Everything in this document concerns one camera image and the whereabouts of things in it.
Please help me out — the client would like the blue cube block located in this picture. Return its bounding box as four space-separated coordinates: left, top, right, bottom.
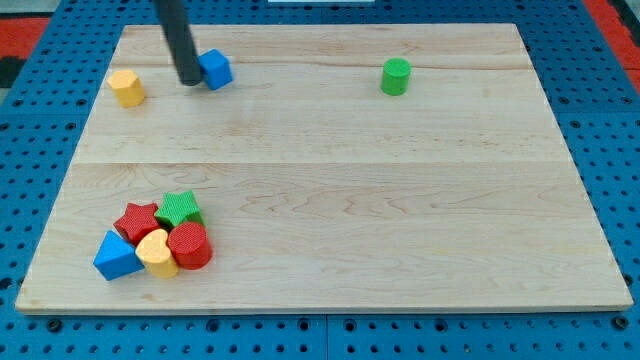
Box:
198 49 233 91

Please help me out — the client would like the green cylinder block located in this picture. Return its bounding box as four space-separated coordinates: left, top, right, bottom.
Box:
380 58 411 96

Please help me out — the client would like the red cylinder block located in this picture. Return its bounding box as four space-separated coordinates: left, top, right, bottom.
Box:
167 222 213 270

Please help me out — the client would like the green star block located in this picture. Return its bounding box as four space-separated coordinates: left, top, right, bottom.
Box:
154 190 205 229

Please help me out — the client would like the yellow heart block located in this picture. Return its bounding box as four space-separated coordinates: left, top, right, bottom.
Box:
135 228 179 279

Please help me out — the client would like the red star block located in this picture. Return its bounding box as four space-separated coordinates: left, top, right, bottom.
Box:
113 203 161 247

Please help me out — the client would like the yellow hexagon block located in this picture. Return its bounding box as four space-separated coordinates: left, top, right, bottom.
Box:
107 69 146 108

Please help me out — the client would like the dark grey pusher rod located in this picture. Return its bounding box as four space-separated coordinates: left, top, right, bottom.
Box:
153 0 203 86

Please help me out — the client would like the blue triangle block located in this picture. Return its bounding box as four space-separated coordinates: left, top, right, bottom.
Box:
93 230 144 281

